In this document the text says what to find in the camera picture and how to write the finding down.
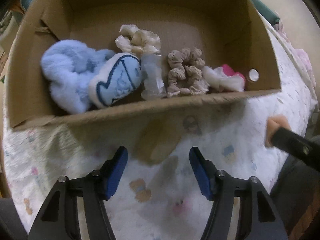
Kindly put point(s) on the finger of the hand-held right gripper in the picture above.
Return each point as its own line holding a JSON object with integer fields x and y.
{"x": 295, "y": 147}

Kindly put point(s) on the olive green small cloth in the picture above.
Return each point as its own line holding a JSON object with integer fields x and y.
{"x": 157, "y": 142}

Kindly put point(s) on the person's grey clothing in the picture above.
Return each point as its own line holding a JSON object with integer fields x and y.
{"x": 292, "y": 182}

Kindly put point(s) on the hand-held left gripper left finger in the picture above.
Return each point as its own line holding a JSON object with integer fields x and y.
{"x": 116, "y": 172}

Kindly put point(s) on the light blue fluffy plush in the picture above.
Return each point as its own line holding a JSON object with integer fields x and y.
{"x": 67, "y": 72}

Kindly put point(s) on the white printed bed sheet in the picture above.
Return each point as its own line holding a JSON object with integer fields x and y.
{"x": 225, "y": 135}

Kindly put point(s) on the cream satin scrunchie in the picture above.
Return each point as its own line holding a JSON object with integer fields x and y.
{"x": 140, "y": 40}

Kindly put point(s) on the brown cardboard box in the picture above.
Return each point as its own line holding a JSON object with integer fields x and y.
{"x": 162, "y": 110}

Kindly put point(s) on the white and blue fish plush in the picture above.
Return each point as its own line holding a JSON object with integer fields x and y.
{"x": 117, "y": 77}

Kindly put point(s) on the white sock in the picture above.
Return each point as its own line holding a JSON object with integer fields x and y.
{"x": 225, "y": 82}

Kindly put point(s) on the small round silver lid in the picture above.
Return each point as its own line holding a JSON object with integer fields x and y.
{"x": 253, "y": 75}

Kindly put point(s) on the beige lace scrunchie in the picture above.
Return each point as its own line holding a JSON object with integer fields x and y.
{"x": 186, "y": 56}
{"x": 186, "y": 81}

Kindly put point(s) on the pink cloth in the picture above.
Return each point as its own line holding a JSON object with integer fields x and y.
{"x": 302, "y": 57}

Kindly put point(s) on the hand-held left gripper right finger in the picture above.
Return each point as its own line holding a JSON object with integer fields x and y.
{"x": 200, "y": 172}

